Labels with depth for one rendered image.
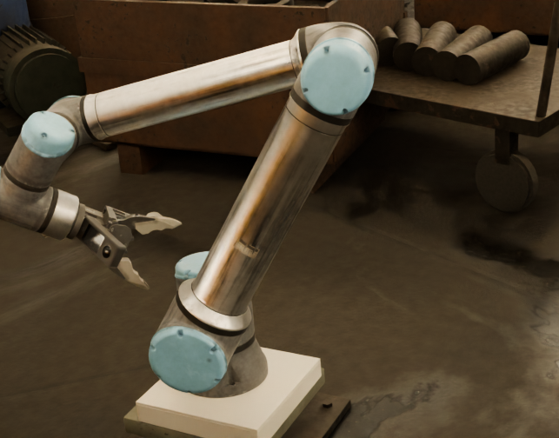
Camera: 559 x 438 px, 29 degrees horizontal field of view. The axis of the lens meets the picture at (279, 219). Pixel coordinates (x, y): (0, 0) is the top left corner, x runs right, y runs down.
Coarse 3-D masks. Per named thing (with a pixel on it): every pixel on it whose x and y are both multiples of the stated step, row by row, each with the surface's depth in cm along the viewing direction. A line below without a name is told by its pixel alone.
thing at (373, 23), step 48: (96, 0) 357; (144, 0) 352; (192, 0) 371; (240, 0) 370; (288, 0) 353; (336, 0) 332; (384, 0) 370; (96, 48) 365; (144, 48) 357; (192, 48) 350; (240, 48) 342; (288, 96) 343; (144, 144) 375; (192, 144) 366; (240, 144) 358; (336, 144) 344
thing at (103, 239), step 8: (88, 224) 206; (96, 224) 206; (80, 232) 208; (88, 232) 206; (96, 232) 205; (104, 232) 204; (80, 240) 207; (88, 240) 206; (96, 240) 205; (104, 240) 203; (112, 240) 203; (88, 248) 206; (96, 248) 204; (104, 248) 202; (112, 248) 202; (120, 248) 202; (104, 256) 202; (112, 256) 202; (120, 256) 203; (112, 264) 202
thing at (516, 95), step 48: (384, 48) 362; (432, 48) 347; (480, 48) 342; (528, 48) 355; (384, 96) 342; (432, 96) 334; (480, 96) 331; (528, 96) 327; (480, 192) 335; (528, 192) 322
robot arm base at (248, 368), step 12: (252, 336) 226; (240, 348) 224; (252, 348) 227; (240, 360) 224; (252, 360) 226; (264, 360) 230; (228, 372) 224; (240, 372) 224; (252, 372) 226; (264, 372) 229; (228, 384) 224; (240, 384) 224; (252, 384) 226; (204, 396) 225; (216, 396) 224; (228, 396) 224
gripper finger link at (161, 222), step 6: (156, 216) 211; (162, 216) 212; (138, 222) 209; (144, 222) 210; (150, 222) 210; (156, 222) 210; (162, 222) 211; (168, 222) 211; (174, 222) 212; (180, 222) 213; (138, 228) 210; (144, 228) 210; (150, 228) 211; (156, 228) 211; (162, 228) 211; (168, 228) 212; (174, 228) 212; (144, 234) 211
